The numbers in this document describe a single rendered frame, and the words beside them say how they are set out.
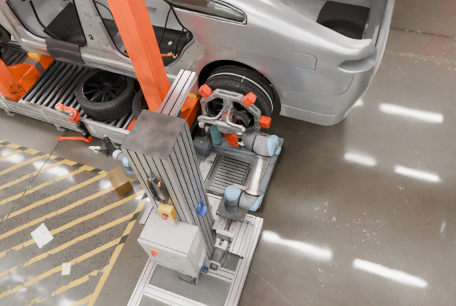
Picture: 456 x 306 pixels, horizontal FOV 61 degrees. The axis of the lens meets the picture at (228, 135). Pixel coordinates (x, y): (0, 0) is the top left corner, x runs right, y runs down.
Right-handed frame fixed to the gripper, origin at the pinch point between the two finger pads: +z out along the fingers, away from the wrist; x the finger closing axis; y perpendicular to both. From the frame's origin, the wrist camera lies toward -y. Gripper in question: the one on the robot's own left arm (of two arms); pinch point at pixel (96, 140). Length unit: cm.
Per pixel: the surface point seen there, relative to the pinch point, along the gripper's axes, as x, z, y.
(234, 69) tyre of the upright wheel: 117, -47, -9
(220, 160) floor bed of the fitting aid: 102, -41, 105
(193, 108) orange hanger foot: 100, -11, 43
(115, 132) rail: 56, 60, 82
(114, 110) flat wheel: 72, 75, 71
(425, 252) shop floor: 121, -250, 109
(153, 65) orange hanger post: 52, -20, -45
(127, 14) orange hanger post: 42, -17, -90
